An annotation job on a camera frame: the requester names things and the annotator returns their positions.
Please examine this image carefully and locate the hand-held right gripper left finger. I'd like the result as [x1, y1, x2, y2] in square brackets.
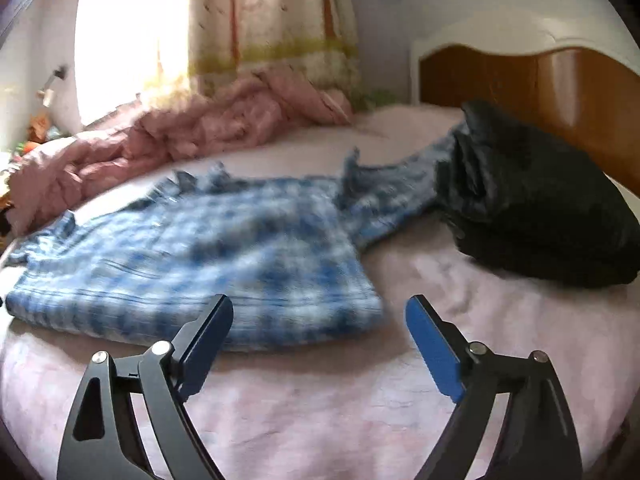
[56, 293, 235, 480]

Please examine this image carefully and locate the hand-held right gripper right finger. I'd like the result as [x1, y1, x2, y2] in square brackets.
[405, 294, 584, 480]

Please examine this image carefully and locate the blue plaid shirt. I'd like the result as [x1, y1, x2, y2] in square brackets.
[6, 127, 468, 353]

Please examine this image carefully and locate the pink bed sheet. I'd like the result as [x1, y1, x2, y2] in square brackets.
[0, 105, 640, 480]

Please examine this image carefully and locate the black folded garment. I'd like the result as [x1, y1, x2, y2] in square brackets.
[435, 99, 640, 289]

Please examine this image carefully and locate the pink quilted comforter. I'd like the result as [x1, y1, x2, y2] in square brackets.
[7, 71, 354, 236]

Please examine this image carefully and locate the colourful clutter on bedside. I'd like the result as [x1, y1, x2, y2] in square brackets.
[0, 112, 71, 176]

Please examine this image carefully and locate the floral patterned curtain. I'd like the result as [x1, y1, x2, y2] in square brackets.
[187, 0, 362, 106]

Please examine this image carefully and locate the wooden headboard with white frame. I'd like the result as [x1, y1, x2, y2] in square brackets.
[410, 12, 640, 181]

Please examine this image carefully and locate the wall lamp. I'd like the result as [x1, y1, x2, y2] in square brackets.
[37, 65, 68, 107]

